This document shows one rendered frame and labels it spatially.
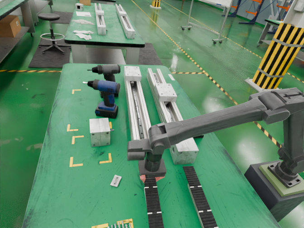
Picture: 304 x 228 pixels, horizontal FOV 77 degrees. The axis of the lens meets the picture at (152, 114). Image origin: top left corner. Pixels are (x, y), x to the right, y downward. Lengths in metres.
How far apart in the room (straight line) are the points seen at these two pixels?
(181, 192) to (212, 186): 0.15
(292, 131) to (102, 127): 0.77
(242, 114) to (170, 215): 0.45
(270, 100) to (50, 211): 0.82
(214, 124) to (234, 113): 0.07
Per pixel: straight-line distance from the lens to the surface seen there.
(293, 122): 0.80
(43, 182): 0.91
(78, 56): 2.53
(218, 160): 1.05
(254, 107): 0.66
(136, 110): 1.12
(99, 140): 0.95
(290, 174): 1.09
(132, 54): 2.55
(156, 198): 0.79
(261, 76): 4.07
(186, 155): 0.91
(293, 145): 0.91
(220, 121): 0.63
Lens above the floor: 1.50
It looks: 37 degrees down
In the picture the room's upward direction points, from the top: 9 degrees clockwise
